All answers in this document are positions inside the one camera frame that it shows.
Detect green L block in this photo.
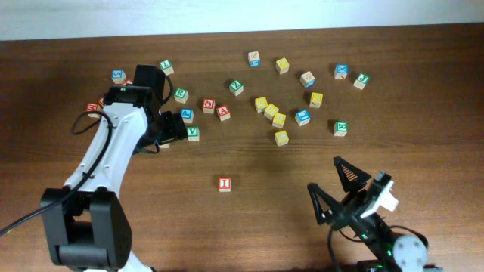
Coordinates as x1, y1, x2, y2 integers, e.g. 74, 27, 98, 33
160, 59, 175, 76

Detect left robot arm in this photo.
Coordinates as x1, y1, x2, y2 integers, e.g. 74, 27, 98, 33
40, 65, 188, 271

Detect blue S block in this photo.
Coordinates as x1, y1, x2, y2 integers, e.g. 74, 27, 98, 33
111, 70, 126, 85

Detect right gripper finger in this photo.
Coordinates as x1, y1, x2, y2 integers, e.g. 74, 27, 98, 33
334, 156, 371, 193
307, 183, 340, 225

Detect red a block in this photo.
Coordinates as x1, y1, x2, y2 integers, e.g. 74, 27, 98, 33
122, 79, 133, 86
216, 104, 231, 122

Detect red Q block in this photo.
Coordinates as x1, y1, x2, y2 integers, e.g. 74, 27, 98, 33
202, 98, 216, 114

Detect green r block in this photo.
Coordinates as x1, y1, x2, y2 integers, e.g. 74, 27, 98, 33
334, 121, 349, 137
174, 88, 189, 104

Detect yellow block top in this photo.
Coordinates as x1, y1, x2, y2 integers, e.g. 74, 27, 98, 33
275, 57, 290, 74

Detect red I block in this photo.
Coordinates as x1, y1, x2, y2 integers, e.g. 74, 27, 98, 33
218, 177, 231, 192

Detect yellow block right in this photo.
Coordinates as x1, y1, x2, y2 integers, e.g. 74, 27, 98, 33
309, 92, 324, 108

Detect yellow cluster block left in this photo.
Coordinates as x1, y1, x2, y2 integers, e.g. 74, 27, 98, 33
254, 97, 268, 113

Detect yellow cluster block lower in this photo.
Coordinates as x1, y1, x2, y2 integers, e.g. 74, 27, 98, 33
272, 113, 287, 128

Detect blue E block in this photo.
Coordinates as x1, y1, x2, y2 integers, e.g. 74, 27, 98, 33
295, 110, 311, 126

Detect red M block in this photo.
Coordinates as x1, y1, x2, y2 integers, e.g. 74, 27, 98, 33
85, 103, 102, 119

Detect green J block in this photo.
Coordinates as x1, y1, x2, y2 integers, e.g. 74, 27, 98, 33
353, 73, 371, 90

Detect green Z block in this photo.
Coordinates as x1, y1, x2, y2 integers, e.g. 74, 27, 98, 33
229, 80, 244, 96

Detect yellow cluster block middle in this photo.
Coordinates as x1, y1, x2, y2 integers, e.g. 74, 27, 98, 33
264, 104, 279, 121

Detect yellow cluster block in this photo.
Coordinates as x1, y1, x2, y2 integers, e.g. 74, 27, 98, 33
272, 113, 287, 128
254, 97, 268, 113
264, 104, 279, 121

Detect blue P block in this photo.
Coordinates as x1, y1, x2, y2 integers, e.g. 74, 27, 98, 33
181, 109, 194, 124

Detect blue X block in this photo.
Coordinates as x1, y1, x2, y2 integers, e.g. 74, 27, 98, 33
334, 63, 349, 79

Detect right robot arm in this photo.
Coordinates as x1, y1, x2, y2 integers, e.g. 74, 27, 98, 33
307, 156, 443, 272

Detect wooden block blue side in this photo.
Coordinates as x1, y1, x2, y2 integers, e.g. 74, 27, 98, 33
248, 51, 261, 67

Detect green V block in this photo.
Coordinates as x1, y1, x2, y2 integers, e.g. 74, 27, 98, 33
187, 126, 200, 141

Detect yellow C block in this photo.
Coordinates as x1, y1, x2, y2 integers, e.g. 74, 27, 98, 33
275, 130, 289, 146

